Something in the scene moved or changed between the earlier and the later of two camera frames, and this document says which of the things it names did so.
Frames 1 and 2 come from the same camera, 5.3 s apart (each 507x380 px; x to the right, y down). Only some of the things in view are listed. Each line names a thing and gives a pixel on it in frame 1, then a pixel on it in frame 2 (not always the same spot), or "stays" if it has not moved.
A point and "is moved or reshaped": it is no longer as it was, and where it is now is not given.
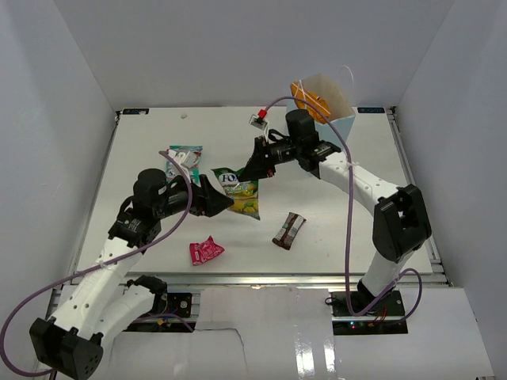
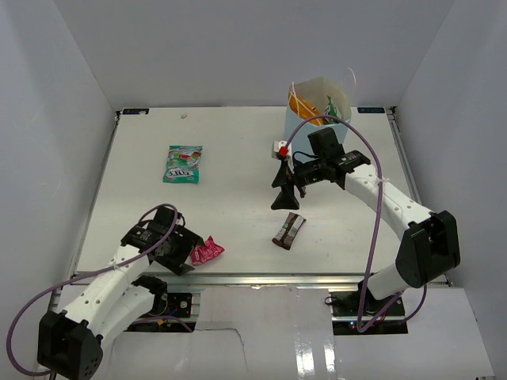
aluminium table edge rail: x=284 y=280 stays
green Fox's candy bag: x=189 y=157 stays
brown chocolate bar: x=288 y=231 stays
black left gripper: x=206 y=199 → x=188 y=239
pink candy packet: x=204 y=251 stays
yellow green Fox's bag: x=244 y=194 → x=330 y=109
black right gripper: x=257 y=168 → x=286 y=199
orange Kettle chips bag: x=298 y=90 is moved or reshaped
